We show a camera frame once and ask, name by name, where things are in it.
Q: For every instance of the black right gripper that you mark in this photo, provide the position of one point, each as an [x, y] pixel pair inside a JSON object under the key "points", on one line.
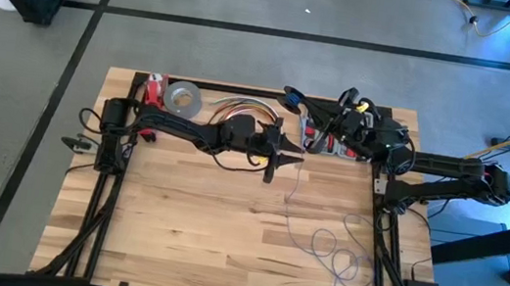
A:
{"points": [[356, 126]]}

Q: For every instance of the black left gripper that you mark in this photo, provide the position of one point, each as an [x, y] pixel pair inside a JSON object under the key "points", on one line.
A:
{"points": [[274, 145]]}

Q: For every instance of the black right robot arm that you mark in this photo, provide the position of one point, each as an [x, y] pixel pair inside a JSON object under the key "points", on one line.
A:
{"points": [[449, 166]]}

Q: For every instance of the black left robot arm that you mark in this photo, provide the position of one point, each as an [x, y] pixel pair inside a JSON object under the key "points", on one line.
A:
{"points": [[178, 128]]}

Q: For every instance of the red tape dispenser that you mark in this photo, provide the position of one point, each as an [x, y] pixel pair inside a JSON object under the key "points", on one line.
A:
{"points": [[153, 92]]}

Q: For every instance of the black clamp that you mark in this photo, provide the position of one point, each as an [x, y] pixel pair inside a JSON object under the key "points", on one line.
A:
{"points": [[74, 143]]}

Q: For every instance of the black metal rig frame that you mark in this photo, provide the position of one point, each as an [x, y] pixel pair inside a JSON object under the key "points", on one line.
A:
{"points": [[242, 90]]}

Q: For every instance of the grey duct tape roll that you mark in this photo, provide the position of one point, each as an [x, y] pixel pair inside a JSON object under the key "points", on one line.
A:
{"points": [[191, 102]]}

